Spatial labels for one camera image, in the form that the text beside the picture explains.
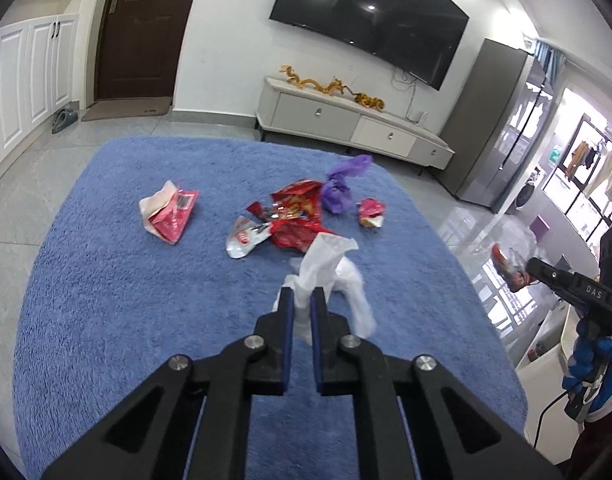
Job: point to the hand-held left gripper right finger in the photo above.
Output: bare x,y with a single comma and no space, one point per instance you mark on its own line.
315,340

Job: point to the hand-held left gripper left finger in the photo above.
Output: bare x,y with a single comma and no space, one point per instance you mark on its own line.
287,340

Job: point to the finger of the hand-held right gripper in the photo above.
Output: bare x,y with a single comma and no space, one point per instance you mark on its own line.
548,274

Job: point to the white plastic bag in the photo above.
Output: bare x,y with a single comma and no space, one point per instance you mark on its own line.
326,260

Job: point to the silver snack wrapper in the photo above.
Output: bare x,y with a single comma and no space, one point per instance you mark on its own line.
243,240

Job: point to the small dark red wrapper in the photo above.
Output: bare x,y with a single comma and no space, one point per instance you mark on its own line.
256,210

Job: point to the large red snack bag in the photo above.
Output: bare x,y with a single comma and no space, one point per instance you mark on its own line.
298,200

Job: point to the small red round wrapper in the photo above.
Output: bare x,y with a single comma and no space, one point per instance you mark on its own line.
371,210

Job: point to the purple plastic bag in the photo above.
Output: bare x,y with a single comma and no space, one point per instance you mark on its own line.
336,192

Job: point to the red and white snack wrapper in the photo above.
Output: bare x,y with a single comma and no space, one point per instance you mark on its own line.
168,215

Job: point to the person's right hand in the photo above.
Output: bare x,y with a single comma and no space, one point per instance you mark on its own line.
603,370

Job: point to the purple stool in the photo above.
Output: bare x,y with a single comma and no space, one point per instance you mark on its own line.
540,227

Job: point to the washing machine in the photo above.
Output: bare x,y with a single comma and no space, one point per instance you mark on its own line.
522,199

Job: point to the white low table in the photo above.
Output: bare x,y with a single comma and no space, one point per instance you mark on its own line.
551,360

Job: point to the hanging clothes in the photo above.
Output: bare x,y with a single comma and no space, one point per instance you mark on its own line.
606,170

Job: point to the grey refrigerator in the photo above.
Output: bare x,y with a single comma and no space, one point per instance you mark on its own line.
496,125

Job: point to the blue shaggy rug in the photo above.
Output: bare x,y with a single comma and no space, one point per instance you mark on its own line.
135,285

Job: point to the white power strip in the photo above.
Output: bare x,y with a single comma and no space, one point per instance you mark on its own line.
417,118

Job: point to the blue curtain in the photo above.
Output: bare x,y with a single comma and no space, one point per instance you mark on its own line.
548,60

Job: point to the white television cabinet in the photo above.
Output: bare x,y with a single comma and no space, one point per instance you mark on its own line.
311,112

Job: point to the golden tiger figurine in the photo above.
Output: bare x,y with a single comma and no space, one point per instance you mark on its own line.
370,102

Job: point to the short golden dragon figurine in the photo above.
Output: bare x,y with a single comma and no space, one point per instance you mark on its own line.
333,86

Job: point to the long golden dragon figurine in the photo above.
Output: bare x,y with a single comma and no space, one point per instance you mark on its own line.
298,79

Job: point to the brown doormat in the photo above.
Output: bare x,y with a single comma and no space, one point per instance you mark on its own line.
125,110

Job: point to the grey slippers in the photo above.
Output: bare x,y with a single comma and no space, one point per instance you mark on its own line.
64,120

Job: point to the dark brown door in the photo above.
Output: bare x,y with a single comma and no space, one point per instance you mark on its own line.
145,30

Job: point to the white floor cabinets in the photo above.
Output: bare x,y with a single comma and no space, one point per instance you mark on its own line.
30,75

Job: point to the black wall television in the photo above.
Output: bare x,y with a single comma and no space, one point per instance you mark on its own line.
371,10

